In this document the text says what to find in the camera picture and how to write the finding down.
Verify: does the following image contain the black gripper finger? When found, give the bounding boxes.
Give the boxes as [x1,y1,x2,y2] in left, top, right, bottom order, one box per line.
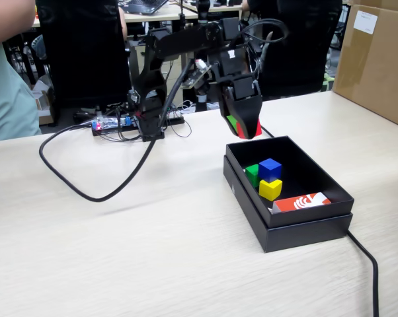
[223,86,262,140]
[218,86,240,137]

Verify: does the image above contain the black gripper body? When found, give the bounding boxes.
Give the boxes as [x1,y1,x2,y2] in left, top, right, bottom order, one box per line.
[208,46,262,100]

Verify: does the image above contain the red wooden cube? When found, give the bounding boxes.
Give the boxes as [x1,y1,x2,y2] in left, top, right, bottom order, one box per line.
[235,119,263,139]

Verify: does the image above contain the green wooden cube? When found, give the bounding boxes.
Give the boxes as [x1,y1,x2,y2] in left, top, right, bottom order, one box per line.
[245,164,261,188]

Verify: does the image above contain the blue wooden cube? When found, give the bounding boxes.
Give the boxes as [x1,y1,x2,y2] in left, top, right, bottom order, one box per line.
[258,158,283,183]

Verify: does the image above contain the yellow wooden cube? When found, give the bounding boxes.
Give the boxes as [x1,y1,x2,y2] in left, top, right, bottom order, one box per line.
[258,178,283,201]

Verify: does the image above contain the bare person forearm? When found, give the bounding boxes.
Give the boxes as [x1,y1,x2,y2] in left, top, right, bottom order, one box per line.
[0,0,37,47]

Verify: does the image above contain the black cardboard box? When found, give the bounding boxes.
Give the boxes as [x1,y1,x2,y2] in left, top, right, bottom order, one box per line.
[225,135,355,229]

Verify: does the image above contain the large brown cardboard box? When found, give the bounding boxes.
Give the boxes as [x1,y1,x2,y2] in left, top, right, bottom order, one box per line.
[332,0,398,131]

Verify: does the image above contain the open carton with white box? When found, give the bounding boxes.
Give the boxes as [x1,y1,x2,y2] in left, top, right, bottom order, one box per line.
[30,82,54,125]

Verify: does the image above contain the black jointed pole white bands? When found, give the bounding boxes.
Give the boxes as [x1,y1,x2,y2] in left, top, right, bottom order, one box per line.
[194,0,212,112]

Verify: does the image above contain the beige drawer cabinet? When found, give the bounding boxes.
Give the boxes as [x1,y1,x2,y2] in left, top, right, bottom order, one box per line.
[161,54,186,96]

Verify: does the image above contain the black office chair with armrest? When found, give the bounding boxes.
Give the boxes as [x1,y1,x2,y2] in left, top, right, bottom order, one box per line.
[248,0,344,100]

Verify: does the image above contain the light wooden office desk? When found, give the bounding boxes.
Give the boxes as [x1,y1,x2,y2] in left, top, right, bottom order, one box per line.
[32,6,200,27]

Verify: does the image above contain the orange white card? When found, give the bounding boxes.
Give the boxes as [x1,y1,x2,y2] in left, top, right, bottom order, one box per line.
[272,192,332,215]

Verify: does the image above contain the black laptop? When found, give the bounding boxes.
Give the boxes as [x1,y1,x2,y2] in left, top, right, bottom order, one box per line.
[118,0,170,16]

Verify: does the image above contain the blue motor controller board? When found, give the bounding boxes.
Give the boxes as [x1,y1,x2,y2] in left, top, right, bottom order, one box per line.
[91,115,134,133]

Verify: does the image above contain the white shipping label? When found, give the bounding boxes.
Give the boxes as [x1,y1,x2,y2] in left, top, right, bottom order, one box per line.
[353,10,378,35]

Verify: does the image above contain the black mesh office chair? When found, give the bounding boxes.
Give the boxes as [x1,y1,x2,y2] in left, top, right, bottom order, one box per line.
[35,0,132,110]

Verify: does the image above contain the person torso in teal shirt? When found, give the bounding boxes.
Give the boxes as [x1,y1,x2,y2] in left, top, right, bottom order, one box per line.
[0,42,43,143]

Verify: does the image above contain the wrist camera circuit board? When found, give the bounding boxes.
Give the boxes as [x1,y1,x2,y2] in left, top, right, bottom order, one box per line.
[180,59,213,90]

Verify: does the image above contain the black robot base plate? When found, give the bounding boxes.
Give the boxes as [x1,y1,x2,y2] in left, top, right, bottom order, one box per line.
[91,117,186,143]

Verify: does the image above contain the thick black camera cable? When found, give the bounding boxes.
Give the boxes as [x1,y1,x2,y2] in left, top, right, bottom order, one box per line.
[39,61,200,203]

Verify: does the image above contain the thick black power cable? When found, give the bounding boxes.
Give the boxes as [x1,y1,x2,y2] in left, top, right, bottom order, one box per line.
[260,125,380,317]

